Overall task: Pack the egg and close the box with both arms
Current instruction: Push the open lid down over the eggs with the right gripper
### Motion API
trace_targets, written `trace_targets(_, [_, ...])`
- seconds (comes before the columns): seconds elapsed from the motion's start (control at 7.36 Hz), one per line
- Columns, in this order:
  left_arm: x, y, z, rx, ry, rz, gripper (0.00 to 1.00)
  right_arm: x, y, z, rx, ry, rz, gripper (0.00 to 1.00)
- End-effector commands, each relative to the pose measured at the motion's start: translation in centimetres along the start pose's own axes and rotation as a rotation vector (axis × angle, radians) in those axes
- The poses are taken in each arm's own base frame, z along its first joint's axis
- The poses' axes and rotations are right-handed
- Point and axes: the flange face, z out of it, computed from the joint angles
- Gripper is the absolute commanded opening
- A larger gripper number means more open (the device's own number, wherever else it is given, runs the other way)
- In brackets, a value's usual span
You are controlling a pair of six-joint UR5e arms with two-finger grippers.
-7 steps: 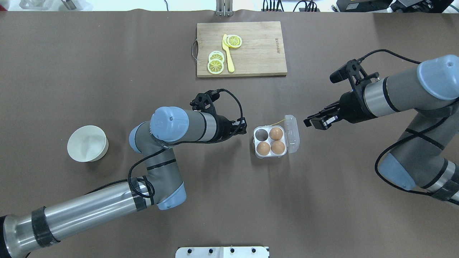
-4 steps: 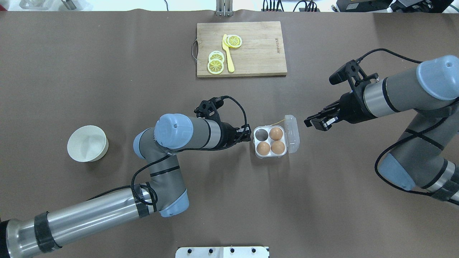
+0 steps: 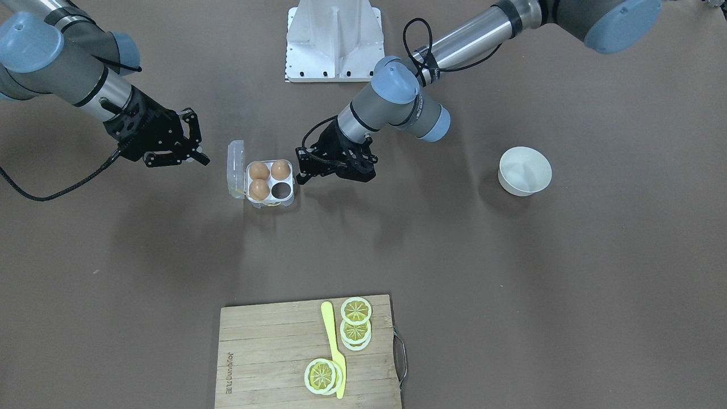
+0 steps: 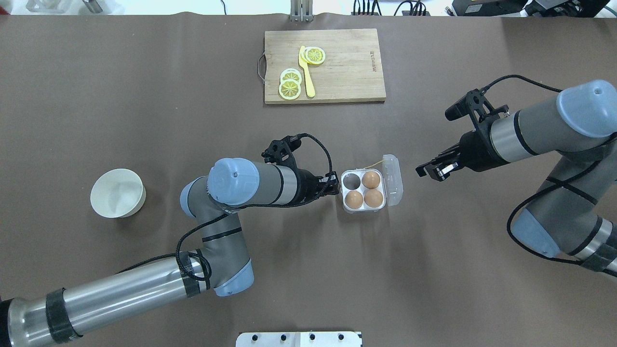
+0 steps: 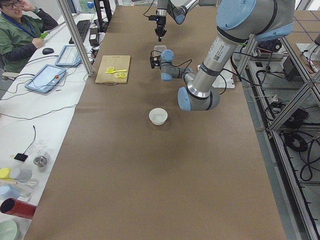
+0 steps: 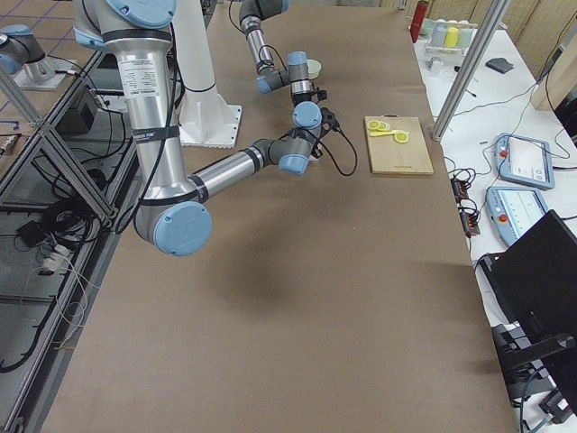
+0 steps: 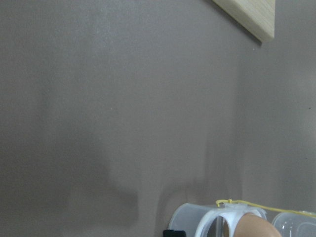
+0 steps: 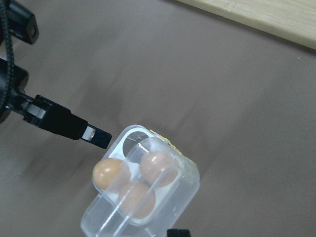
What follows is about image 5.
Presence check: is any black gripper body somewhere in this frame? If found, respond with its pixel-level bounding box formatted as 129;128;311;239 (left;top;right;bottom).
155;16;167;36

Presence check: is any clear plastic egg box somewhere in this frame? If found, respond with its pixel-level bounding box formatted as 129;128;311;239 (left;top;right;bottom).
152;45;167;58

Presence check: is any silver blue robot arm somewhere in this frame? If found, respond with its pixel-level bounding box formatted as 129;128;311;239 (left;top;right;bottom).
158;0;295;111
148;0;220;42

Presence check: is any black power adapter box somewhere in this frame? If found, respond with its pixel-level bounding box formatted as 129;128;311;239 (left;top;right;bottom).
89;28;100;47

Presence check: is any bamboo cutting board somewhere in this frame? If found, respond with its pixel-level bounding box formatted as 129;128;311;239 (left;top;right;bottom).
95;55;131;85

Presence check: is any yellow plastic knife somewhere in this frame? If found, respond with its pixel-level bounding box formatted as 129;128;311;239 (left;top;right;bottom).
105;69;128;74

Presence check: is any lemon slice rear stacked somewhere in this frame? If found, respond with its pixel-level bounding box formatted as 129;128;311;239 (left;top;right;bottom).
119;72;127;78

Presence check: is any black monitor stand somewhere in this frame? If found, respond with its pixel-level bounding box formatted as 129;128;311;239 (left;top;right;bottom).
93;0;113;33

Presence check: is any lemon slice single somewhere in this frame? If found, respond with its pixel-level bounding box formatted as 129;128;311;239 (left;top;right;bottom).
105;66;115;73

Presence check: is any black keyboard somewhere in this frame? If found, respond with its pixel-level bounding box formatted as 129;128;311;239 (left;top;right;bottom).
76;19;91;42

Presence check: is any white bowl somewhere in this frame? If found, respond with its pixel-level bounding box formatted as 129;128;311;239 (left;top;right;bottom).
148;108;168;126

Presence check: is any far blue teach pendant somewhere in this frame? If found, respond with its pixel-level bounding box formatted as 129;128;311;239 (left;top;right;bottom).
55;44;81;68

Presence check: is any blue teach pendant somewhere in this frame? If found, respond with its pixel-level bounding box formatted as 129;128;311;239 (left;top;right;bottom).
55;44;81;68
24;64;67;94

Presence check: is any black computer mouse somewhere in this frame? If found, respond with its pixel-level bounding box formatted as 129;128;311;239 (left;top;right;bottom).
42;47;55;55

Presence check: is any near blue teach pendant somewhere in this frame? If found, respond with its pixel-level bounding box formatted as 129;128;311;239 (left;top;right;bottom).
24;64;67;94

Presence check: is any person in green jacket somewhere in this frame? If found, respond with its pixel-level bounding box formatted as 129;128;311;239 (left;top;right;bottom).
0;0;58;73

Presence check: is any steel cylinder cup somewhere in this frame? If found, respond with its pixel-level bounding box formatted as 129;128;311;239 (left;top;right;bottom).
33;152;50;168

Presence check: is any small black square device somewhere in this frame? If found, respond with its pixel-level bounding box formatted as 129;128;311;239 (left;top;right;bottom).
13;153;28;163

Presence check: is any grey cup lying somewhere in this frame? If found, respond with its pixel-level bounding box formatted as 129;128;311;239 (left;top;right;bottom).
9;168;33;183

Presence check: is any yellow cup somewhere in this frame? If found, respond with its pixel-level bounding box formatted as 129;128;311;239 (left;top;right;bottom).
0;167;11;179

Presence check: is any red cylinder tube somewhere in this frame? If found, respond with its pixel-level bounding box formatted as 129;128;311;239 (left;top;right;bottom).
0;198;37;220

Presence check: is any green bowl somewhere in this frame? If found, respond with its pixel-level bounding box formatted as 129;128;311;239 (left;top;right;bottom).
0;220;19;240

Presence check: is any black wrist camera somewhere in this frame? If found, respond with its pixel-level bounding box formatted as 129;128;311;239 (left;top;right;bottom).
148;15;158;21
149;50;161;69

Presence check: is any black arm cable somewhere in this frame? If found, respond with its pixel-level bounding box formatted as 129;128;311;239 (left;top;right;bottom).
172;58;238;96

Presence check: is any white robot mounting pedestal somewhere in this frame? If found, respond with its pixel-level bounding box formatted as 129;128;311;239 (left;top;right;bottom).
212;61;235;89

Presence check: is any aluminium frame post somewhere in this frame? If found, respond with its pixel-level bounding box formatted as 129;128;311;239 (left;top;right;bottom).
57;0;93;77

